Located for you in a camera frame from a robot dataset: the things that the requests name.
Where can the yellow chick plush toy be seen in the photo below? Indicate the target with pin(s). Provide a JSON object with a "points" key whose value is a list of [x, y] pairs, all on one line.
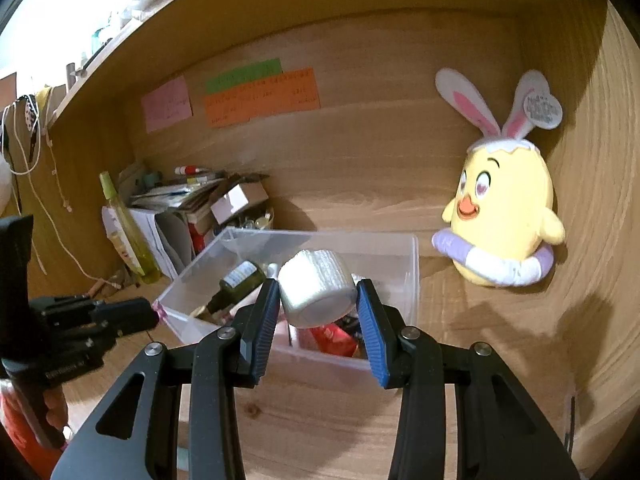
{"points": [[500, 210]]}

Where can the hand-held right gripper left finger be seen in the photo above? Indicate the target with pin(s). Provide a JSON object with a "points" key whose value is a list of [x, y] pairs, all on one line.
{"points": [[266, 330]]}

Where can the clear plastic storage box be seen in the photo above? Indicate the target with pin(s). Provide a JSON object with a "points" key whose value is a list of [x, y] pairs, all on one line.
{"points": [[390, 280]]}

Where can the person's left hand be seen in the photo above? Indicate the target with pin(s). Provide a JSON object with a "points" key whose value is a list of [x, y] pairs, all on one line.
{"points": [[56, 412]]}

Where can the red packet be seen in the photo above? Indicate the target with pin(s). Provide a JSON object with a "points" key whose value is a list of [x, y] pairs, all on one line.
{"points": [[332, 337]]}

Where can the green paper note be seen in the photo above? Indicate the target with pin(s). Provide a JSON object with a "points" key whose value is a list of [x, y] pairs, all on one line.
{"points": [[245, 75]]}

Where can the red carton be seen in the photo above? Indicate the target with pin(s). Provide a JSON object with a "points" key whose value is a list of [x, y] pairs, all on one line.
{"points": [[200, 237]]}

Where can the stack of papers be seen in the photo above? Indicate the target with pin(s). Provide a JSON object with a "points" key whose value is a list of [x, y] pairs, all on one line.
{"points": [[170, 195]]}

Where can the white tape roll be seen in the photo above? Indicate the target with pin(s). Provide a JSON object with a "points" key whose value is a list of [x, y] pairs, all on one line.
{"points": [[315, 285]]}

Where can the orange paper note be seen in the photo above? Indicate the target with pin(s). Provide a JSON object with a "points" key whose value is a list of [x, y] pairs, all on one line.
{"points": [[260, 100]]}

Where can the teal glass jar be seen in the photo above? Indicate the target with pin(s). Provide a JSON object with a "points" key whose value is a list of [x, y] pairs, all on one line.
{"points": [[101, 39]]}

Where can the pink paper note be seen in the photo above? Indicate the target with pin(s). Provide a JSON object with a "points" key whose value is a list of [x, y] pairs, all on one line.
{"points": [[167, 105]]}

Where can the dark green bottle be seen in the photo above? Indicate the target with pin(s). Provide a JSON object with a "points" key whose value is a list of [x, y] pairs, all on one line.
{"points": [[240, 280]]}

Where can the red and white marker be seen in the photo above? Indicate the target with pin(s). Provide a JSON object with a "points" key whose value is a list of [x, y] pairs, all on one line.
{"points": [[192, 169]]}

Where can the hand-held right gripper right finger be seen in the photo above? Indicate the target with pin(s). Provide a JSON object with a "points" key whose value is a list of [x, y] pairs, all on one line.
{"points": [[372, 340]]}

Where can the yellow-green spray bottle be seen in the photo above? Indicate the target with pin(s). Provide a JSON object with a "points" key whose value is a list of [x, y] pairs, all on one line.
{"points": [[127, 230]]}

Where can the small open cardboard box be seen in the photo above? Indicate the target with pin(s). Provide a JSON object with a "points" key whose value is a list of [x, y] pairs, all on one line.
{"points": [[235, 202]]}

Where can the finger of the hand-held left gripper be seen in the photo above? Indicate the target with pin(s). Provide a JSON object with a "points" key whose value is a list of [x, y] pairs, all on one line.
{"points": [[125, 316]]}

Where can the small pink piece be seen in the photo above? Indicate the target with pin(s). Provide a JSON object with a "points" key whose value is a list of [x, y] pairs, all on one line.
{"points": [[160, 312]]}

